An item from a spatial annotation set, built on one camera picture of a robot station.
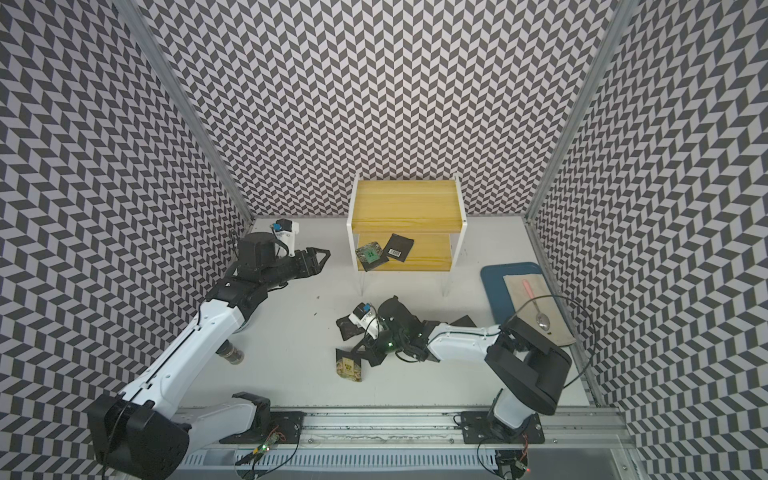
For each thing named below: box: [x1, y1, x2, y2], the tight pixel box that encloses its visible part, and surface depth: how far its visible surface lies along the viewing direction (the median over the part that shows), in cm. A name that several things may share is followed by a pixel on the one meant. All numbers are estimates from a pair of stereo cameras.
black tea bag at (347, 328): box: [336, 316, 365, 341], surface depth 91 cm
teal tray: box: [480, 262, 542, 325], surface depth 100 cm
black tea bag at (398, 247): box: [384, 233, 414, 263], surface depth 91 cm
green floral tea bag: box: [355, 241, 389, 272], surface depth 89 cm
